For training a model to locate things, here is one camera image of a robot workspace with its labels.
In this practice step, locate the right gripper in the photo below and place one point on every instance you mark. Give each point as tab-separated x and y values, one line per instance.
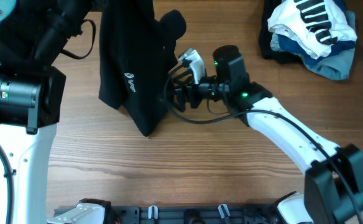
198	99

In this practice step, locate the black t-shirt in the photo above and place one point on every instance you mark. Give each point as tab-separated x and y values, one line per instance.
136	53

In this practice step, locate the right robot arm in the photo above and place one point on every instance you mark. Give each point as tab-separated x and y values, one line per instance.
333	175

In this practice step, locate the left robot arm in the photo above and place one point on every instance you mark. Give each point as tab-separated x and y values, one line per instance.
32	35

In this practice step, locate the navy blue garment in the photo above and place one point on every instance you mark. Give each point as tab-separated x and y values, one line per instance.
289	45

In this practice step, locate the black garment in pile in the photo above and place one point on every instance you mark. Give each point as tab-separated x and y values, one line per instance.
265	37

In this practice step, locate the white shirt with black stripes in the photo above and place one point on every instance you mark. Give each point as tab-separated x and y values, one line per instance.
315	25

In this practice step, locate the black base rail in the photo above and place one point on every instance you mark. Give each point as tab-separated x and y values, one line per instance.
243	214

